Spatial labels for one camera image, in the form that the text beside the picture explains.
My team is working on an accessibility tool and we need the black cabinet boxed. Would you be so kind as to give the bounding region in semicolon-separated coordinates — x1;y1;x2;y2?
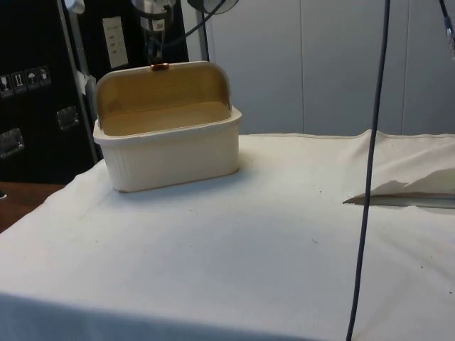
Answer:
0;0;190;185

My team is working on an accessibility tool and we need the cream box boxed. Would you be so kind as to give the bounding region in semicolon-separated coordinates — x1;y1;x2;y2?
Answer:
92;109;245;195

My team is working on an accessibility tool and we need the pale locker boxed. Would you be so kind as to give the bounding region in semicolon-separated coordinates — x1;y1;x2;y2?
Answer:
301;0;455;138
188;0;302;138

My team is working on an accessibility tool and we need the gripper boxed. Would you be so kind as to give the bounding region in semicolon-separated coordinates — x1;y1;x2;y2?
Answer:
141;13;168;67

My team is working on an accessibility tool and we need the rounded box lid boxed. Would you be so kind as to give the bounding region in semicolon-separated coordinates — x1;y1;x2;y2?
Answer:
95;60;234;138

